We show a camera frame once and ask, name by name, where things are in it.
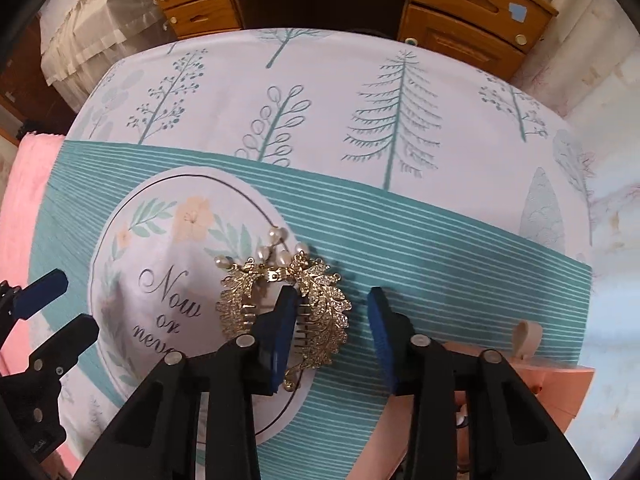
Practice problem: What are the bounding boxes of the pink blanket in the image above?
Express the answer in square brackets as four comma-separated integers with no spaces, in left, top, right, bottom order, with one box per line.
[0,132,68,480]

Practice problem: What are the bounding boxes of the gold leaf hair comb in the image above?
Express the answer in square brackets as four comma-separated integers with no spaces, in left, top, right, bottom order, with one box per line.
[214,227,354,392]

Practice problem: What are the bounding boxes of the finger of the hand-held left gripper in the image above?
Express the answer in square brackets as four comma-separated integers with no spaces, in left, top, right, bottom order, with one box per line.
[0,268,69,322]
[0,313,101,387]

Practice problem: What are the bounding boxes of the beige sheer curtain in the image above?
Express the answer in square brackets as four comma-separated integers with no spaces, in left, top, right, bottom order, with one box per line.
[39,0,173,87]

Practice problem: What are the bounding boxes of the tree print bedsheet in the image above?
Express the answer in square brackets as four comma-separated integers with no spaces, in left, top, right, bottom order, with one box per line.
[25,26,597,480]

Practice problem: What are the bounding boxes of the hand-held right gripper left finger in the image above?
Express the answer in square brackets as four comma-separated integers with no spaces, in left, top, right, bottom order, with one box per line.
[72,285,302,480]

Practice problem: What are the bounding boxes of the wooden dresser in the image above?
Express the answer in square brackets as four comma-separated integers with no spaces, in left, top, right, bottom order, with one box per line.
[145,0,560,82]

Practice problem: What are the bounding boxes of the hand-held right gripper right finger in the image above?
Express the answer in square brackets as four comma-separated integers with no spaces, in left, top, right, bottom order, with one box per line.
[366,286,594,480]

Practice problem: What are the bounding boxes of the orange jewelry box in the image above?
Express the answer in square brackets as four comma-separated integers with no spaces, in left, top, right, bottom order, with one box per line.
[350,321,597,480]

